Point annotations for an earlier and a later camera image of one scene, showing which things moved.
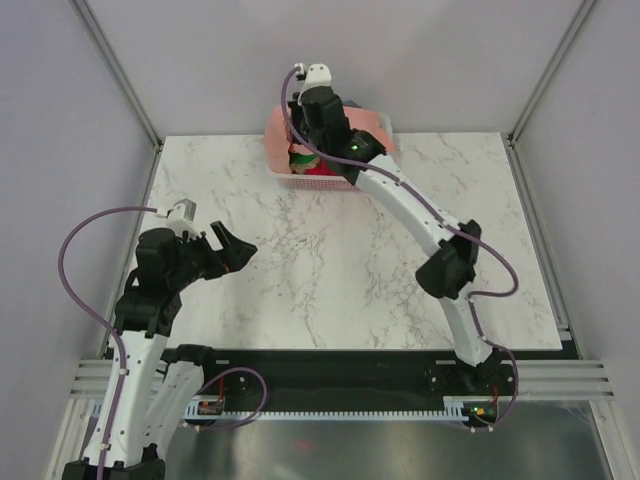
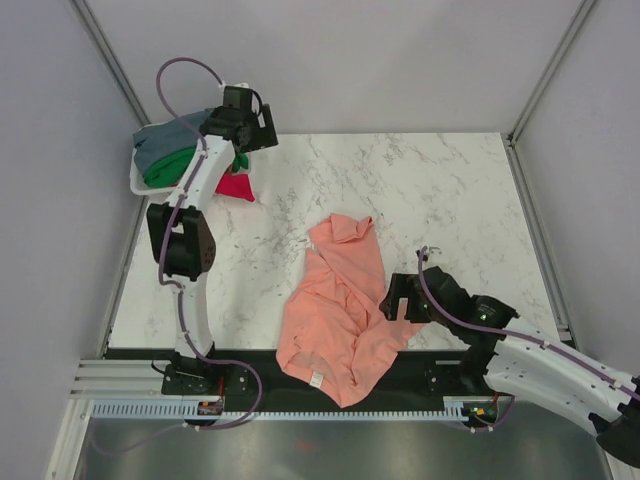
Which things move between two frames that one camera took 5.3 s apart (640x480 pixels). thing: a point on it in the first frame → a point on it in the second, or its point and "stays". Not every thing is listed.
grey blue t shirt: [351, 103] → [156, 142]
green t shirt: [299, 158] → [170, 170]
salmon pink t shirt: [277, 139] → [334, 334]
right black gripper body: [297, 120] → [435, 315]
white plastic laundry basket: [328, 183] → [138, 184]
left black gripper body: [197, 260] → [251, 123]
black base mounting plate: [358, 380] stays
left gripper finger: [237, 255] → [266, 135]
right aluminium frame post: [517, 170] stays
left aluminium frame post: [117, 68] stays
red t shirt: [322, 170] → [235, 185]
